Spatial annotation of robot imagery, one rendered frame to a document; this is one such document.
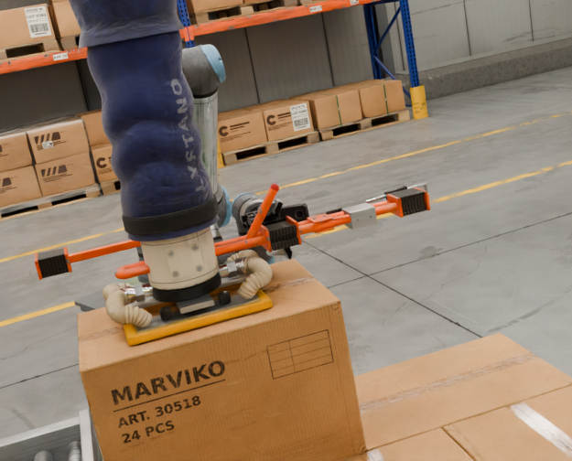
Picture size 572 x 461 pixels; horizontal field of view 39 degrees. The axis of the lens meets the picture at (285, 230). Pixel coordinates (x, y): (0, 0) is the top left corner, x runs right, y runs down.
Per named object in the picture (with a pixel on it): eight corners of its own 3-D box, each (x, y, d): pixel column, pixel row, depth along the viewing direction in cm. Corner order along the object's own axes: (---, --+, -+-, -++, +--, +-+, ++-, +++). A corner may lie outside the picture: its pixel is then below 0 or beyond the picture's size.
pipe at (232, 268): (124, 329, 181) (118, 305, 180) (114, 297, 204) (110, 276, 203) (268, 291, 189) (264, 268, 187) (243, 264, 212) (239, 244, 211)
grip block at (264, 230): (270, 253, 195) (265, 230, 194) (260, 244, 204) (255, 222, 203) (303, 245, 197) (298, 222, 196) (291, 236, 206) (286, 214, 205)
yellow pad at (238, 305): (128, 347, 180) (124, 326, 179) (124, 332, 189) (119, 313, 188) (273, 307, 188) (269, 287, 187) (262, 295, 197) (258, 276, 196)
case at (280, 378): (122, 530, 184) (79, 370, 173) (112, 448, 221) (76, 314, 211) (367, 452, 196) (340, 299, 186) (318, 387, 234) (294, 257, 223)
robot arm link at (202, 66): (173, 217, 291) (163, 40, 237) (218, 205, 297) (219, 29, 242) (187, 246, 282) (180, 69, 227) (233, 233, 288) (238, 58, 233)
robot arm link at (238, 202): (264, 219, 237) (256, 187, 235) (275, 228, 226) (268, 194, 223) (232, 227, 235) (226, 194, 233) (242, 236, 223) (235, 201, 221)
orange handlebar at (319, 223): (71, 296, 186) (68, 282, 185) (68, 264, 214) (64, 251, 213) (434, 205, 207) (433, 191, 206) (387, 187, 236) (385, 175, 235)
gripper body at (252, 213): (255, 244, 207) (244, 235, 219) (286, 236, 209) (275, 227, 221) (250, 216, 205) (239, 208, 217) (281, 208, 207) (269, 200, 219)
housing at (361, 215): (352, 230, 202) (350, 213, 201) (343, 224, 208) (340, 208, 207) (378, 223, 203) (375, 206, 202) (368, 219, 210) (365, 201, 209)
